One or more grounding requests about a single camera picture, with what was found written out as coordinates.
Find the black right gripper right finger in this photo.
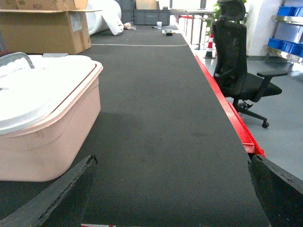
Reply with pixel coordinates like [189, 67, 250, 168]
[249, 155, 303, 227]

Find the red metal table frame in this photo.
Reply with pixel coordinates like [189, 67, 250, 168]
[194, 54, 265, 157]

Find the distant traffic cone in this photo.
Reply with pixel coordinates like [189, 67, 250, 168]
[204, 32, 215, 59]

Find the blue bin right shelf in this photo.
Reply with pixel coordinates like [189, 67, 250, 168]
[267, 38, 303, 57]

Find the pink plastic storage box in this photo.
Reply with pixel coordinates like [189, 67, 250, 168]
[0, 69, 103, 182]

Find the black office chair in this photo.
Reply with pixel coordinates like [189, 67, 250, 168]
[212, 0, 288, 128]

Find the white paper cup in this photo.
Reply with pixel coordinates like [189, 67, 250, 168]
[156, 21, 162, 29]

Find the right steel shelf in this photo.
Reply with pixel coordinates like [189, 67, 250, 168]
[263, 0, 303, 65]

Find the cardboard box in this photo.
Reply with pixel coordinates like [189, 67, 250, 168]
[0, 0, 91, 54]

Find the white box lid grey handle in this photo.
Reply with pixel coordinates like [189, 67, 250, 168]
[0, 52, 103, 135]

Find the grey plastic crate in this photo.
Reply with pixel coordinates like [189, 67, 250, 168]
[117, 0, 171, 25]

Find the black table mat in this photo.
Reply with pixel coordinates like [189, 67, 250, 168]
[0, 25, 270, 227]

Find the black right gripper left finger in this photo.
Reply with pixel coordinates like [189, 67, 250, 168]
[0, 155, 98, 227]

